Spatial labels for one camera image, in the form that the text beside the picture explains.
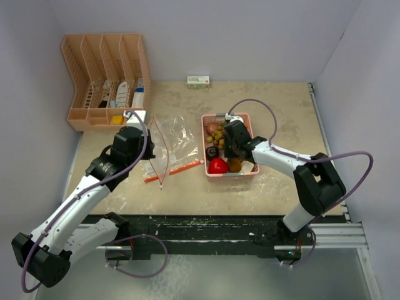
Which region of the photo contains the small green white box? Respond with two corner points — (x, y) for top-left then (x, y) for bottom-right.
(186, 75), (210, 89)

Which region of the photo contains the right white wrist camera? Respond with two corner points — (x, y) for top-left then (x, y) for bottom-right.
(224, 113), (244, 123)

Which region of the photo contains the white tube in organizer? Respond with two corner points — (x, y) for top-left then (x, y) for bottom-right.
(115, 81), (129, 108)

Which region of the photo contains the black metal base frame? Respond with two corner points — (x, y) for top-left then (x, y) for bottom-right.
(104, 214), (316, 261)

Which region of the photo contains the white mushroom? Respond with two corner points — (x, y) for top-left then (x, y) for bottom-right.
(241, 161), (254, 173)

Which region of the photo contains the pink plastic basket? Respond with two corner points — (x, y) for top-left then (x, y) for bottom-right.
(201, 112), (259, 182)

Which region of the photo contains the brown longan bunch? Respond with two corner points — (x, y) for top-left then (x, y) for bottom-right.
(205, 125), (225, 150)

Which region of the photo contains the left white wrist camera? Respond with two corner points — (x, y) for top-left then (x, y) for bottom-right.
(123, 110), (147, 129)

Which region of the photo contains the white blue box in organizer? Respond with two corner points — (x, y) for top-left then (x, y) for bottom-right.
(131, 78), (144, 109)

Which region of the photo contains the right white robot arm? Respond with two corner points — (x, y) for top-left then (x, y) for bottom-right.
(224, 119), (346, 244)

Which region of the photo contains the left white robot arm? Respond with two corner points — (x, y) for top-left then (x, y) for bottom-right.
(11, 125), (154, 294)

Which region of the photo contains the orange file organizer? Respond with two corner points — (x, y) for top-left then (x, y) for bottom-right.
(61, 33), (152, 132)

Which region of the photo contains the dark purple mangosteen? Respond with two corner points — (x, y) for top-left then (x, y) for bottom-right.
(206, 146), (219, 161)

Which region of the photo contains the yellow block in organizer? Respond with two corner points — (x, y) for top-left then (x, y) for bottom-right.
(111, 115), (124, 125)

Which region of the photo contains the red apple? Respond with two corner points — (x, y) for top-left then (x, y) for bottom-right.
(207, 157), (229, 174)

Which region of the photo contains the clear zip top bag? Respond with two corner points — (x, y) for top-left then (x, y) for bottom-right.
(142, 115), (204, 188)

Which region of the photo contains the black white item in organizer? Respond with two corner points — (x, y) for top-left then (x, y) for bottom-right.
(97, 80), (110, 108)

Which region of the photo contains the brown kiwi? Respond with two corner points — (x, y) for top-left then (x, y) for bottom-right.
(227, 157), (242, 173)

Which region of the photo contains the brown passion fruit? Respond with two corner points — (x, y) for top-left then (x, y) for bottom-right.
(206, 122), (219, 134)

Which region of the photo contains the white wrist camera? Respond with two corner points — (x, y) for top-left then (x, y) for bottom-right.
(224, 113), (244, 123)
(123, 110), (147, 129)

